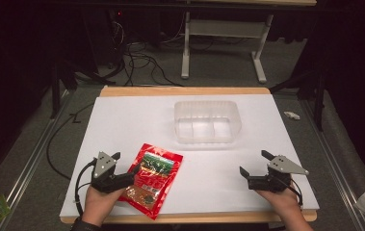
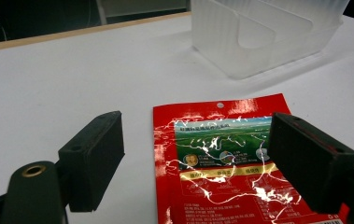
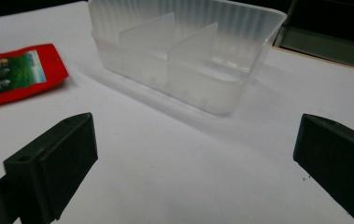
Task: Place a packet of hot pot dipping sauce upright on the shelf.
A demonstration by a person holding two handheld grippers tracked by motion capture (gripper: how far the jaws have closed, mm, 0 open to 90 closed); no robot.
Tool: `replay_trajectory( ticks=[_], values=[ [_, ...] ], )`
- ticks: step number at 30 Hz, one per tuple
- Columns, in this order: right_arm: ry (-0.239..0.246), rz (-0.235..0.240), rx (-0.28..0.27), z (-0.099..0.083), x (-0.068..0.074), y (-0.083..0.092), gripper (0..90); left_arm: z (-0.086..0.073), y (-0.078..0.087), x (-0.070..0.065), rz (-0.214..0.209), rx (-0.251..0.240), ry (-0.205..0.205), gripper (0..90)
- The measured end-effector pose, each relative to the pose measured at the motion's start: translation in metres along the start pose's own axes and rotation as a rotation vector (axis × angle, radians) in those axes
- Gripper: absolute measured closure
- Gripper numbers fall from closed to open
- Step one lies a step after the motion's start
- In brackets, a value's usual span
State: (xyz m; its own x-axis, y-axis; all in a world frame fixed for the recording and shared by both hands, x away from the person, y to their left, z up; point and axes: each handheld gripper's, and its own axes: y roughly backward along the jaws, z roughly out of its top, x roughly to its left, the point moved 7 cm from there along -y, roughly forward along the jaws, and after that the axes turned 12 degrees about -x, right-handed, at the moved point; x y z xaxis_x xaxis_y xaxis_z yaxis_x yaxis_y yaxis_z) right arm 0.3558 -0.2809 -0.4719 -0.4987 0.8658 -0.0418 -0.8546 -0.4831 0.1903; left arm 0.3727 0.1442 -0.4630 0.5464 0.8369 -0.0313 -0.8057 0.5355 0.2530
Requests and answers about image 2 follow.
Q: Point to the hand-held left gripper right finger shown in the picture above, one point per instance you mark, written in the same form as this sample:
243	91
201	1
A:
308	161

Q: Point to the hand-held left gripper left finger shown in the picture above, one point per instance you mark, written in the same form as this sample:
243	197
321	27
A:
93	161

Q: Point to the red snack packet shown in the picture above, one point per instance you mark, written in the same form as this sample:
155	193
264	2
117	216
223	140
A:
215	174

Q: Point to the translucent plastic storage rack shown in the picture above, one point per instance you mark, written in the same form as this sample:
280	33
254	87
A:
258	37

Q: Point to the white metal stand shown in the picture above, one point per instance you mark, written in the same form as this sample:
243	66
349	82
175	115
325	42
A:
101	11

